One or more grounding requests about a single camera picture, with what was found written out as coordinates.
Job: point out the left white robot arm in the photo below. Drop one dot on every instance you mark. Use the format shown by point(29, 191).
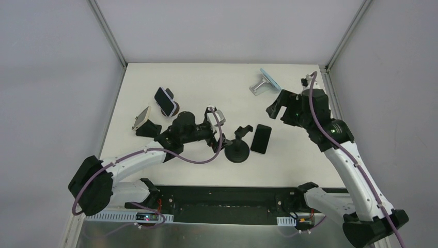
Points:
point(99, 183)

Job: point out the left white cable duct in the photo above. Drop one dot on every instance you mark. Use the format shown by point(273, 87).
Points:
point(130, 217)

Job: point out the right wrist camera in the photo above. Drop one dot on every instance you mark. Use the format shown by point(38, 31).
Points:
point(307, 80)

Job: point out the white cable duct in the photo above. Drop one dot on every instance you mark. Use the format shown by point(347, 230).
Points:
point(286, 221)
point(130, 217)

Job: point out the cream cased phone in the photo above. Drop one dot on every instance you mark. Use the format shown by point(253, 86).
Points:
point(141, 118)

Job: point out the black phone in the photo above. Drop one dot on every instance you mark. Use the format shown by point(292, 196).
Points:
point(261, 139)

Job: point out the black gooseneck phone stand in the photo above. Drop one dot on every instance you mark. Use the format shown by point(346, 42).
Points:
point(238, 150)

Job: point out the light blue cased phone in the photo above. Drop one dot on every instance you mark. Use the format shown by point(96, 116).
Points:
point(269, 79)

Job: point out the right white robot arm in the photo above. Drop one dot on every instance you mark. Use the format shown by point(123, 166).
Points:
point(371, 217)

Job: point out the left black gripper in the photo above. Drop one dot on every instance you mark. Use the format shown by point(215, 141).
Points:
point(212, 133)

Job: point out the lilac cased phone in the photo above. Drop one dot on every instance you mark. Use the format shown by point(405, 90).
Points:
point(160, 98)

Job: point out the right white cable duct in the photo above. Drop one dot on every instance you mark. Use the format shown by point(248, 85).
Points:
point(286, 221)

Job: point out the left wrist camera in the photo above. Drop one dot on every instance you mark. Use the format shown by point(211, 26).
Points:
point(215, 118)

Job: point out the black folding phone stand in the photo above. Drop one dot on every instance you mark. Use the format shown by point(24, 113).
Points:
point(149, 129)

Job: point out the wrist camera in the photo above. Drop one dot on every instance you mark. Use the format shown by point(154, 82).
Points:
point(215, 118)
point(307, 80)

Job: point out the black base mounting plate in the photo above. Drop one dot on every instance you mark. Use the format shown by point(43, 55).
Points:
point(227, 205)

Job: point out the silver metal phone stand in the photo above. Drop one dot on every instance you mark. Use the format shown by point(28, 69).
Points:
point(262, 86)

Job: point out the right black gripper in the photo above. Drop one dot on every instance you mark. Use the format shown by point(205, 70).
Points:
point(283, 104)

